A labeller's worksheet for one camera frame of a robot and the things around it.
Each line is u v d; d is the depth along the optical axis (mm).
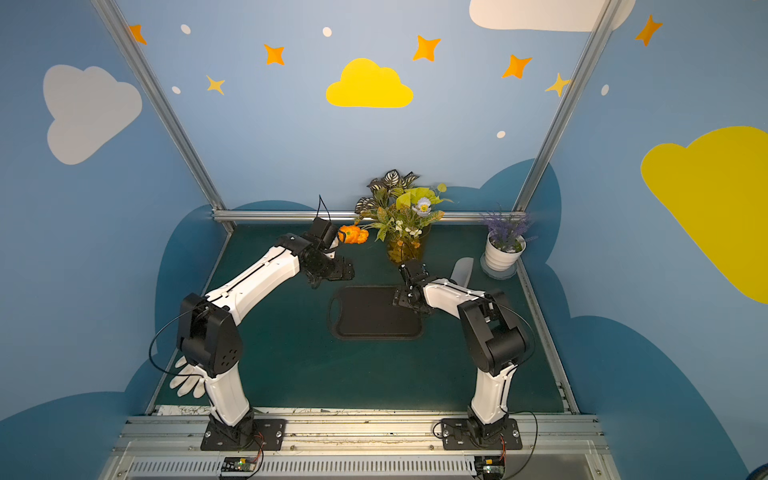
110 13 681
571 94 826
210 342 473
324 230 704
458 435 747
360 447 736
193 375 510
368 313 964
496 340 497
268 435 749
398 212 993
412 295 733
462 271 1116
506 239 984
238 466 717
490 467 720
